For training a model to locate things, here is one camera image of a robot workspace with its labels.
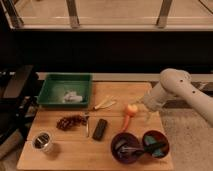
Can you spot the small metal cup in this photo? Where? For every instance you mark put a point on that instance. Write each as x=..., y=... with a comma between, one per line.
x=42, y=142

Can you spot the dark red bowl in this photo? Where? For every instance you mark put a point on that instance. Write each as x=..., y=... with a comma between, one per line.
x=159, y=136
x=130, y=140

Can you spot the dark red bowl right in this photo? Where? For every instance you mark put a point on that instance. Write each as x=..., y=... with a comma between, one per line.
x=159, y=136

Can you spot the teal sponge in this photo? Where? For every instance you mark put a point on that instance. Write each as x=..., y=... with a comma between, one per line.
x=153, y=146

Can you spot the black chair frame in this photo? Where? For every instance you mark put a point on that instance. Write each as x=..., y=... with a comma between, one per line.
x=16, y=95

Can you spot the black round-head brush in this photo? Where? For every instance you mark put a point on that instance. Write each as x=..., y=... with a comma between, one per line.
x=125, y=151

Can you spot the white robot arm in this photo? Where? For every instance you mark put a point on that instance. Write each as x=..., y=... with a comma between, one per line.
x=178, y=82

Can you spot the dark red bowl left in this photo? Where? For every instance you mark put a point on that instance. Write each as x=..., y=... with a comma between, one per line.
x=130, y=140

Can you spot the orange carrot toy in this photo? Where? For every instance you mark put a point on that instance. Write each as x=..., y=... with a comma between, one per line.
x=130, y=111

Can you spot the thin metal knife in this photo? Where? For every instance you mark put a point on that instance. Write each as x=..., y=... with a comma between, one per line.
x=87, y=124

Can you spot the black rectangular block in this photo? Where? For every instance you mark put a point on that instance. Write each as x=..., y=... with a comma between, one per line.
x=100, y=129

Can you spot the translucent yellowish gripper finger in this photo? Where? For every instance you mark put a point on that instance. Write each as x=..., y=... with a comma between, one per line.
x=138, y=101
x=148, y=115

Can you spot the green plastic tray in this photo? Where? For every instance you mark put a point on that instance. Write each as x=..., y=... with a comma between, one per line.
x=56, y=85

